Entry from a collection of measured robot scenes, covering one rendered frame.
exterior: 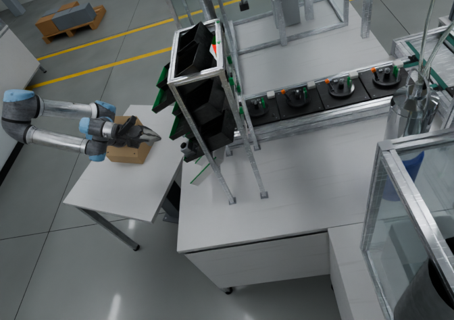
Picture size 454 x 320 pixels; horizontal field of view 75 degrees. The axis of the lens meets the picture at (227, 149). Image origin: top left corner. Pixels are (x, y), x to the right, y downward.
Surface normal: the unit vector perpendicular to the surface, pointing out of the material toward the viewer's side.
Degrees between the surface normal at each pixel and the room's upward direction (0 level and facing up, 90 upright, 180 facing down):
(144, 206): 0
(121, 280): 0
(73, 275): 0
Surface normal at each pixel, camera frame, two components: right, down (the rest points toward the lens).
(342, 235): -0.27, -0.62
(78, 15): 0.00, 0.76
